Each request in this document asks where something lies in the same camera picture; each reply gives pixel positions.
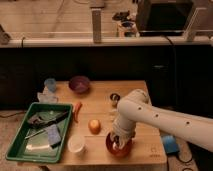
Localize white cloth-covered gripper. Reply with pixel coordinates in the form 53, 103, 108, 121
110, 117, 136, 151

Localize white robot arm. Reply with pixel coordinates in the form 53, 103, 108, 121
109, 89, 213, 152

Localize red bowl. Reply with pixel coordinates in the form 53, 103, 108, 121
106, 134, 132, 158

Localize purple bowl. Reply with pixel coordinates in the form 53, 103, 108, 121
69, 76, 90, 94

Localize white cup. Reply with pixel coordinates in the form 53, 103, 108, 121
68, 134, 85, 155

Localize wooden board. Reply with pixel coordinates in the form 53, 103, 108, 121
41, 80, 168, 167

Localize small metal cup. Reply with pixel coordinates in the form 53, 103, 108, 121
110, 93, 120, 107

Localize blue box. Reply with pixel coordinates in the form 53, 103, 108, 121
162, 135, 179, 154

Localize red chili pepper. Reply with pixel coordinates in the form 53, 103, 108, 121
73, 102, 82, 123

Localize blue sponge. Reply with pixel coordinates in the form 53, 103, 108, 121
46, 124, 61, 147

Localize green plastic tray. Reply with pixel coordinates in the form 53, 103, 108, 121
6, 102, 72, 163

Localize black spatula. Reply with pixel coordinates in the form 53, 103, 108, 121
27, 112, 68, 129

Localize clear plastic bag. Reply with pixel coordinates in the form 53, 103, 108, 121
37, 93, 58, 103

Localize metal utensil in tray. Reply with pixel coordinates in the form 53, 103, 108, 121
24, 129, 45, 139

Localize blue plastic cup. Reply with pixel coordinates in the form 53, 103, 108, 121
44, 78, 56, 92

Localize black monitor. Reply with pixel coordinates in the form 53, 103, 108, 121
136, 0, 194, 36

